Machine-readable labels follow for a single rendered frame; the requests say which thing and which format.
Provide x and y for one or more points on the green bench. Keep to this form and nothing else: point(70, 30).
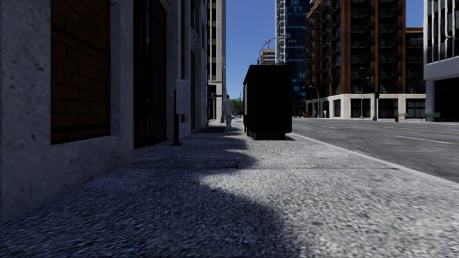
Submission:
point(432, 115)

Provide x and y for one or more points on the grey stone and brick building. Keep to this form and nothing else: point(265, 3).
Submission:
point(28, 79)

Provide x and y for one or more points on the trees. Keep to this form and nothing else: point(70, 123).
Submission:
point(237, 106)

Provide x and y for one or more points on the grey street lamp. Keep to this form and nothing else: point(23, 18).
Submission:
point(264, 46)
point(316, 98)

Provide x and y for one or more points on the pale concrete tower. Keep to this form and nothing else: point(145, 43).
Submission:
point(216, 25)

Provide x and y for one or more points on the white concrete and glass building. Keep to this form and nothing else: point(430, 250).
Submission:
point(443, 43)

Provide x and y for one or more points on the white box on a post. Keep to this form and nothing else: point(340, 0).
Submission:
point(182, 96)

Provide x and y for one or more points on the red brick building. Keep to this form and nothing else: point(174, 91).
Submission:
point(358, 43)

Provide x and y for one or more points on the person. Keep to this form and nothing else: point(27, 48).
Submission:
point(228, 109)

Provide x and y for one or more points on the traffic light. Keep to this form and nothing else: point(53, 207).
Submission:
point(375, 105)

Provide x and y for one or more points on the black bus shelter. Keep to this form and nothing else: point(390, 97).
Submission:
point(269, 100)

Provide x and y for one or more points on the tan brick building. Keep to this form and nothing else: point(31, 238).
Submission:
point(267, 56)

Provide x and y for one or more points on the glass tower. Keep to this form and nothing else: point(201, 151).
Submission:
point(297, 18)

